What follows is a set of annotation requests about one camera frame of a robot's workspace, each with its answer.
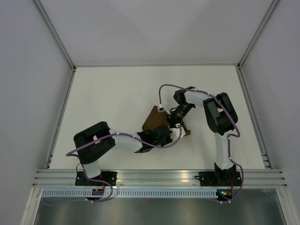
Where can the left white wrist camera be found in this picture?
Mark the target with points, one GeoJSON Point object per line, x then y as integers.
{"type": "Point", "coordinates": [177, 132]}

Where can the left aluminium frame post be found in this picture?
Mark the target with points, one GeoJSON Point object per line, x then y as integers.
{"type": "Point", "coordinates": [46, 19]}

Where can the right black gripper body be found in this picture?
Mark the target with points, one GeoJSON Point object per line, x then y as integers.
{"type": "Point", "coordinates": [177, 116]}

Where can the white slotted cable duct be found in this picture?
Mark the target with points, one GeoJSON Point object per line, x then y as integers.
{"type": "Point", "coordinates": [132, 193]}

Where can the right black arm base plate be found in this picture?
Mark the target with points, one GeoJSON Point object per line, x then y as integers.
{"type": "Point", "coordinates": [210, 179]}

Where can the brown cloth napkin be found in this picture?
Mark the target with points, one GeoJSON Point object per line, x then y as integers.
{"type": "Point", "coordinates": [156, 119]}

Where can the aluminium frame post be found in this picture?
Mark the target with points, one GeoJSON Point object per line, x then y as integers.
{"type": "Point", "coordinates": [46, 19]}
{"type": "Point", "coordinates": [263, 23]}

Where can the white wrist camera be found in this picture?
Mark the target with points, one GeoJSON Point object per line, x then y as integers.
{"type": "Point", "coordinates": [177, 132]}
{"type": "Point", "coordinates": [161, 108]}

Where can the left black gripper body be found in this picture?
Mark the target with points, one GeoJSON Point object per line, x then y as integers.
{"type": "Point", "coordinates": [166, 140]}

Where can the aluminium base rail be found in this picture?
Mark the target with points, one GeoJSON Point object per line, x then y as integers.
{"type": "Point", "coordinates": [65, 178]}

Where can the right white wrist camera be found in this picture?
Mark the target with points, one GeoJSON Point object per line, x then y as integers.
{"type": "Point", "coordinates": [161, 108]}

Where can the right aluminium frame post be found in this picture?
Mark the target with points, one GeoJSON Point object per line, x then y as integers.
{"type": "Point", "coordinates": [263, 23]}

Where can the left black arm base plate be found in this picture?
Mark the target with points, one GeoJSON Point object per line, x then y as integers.
{"type": "Point", "coordinates": [103, 179]}

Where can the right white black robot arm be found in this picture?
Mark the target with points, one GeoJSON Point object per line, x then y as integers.
{"type": "Point", "coordinates": [221, 118]}

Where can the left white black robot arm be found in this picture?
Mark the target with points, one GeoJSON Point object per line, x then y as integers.
{"type": "Point", "coordinates": [92, 143]}

